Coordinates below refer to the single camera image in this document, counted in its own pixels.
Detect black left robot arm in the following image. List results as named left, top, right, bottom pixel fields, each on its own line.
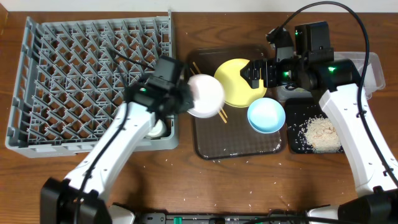
left=40, top=83, right=193, bottom=223

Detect clear plastic waste bin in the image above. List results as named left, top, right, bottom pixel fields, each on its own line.
left=275, top=52, right=386, bottom=103

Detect pink white bowl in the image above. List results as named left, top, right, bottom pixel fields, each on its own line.
left=185, top=73, right=226, bottom=119

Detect left wooden chopstick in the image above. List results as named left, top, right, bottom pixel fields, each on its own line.
left=188, top=67, right=228, bottom=124

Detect rice food scraps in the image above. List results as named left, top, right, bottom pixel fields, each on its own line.
left=287, top=115, right=343, bottom=154

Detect grey plastic dishwasher rack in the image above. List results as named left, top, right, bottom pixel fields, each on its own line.
left=5, top=15, right=175, bottom=158

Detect white paper cup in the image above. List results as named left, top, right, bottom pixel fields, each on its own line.
left=146, top=119, right=167, bottom=139

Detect yellow plate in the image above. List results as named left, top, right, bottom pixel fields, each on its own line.
left=214, top=58, right=267, bottom=108

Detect black waste tray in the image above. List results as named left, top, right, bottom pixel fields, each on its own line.
left=285, top=98, right=343, bottom=154

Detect wooden chopstick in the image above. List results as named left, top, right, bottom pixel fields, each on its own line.
left=192, top=61, right=228, bottom=119
left=188, top=67, right=228, bottom=124

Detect right wooden chopstick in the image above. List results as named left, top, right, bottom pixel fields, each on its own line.
left=192, top=61, right=228, bottom=119

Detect light blue bowl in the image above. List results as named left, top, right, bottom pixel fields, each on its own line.
left=247, top=98, right=285, bottom=134

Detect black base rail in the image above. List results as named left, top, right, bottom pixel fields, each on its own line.
left=133, top=212, right=296, bottom=224

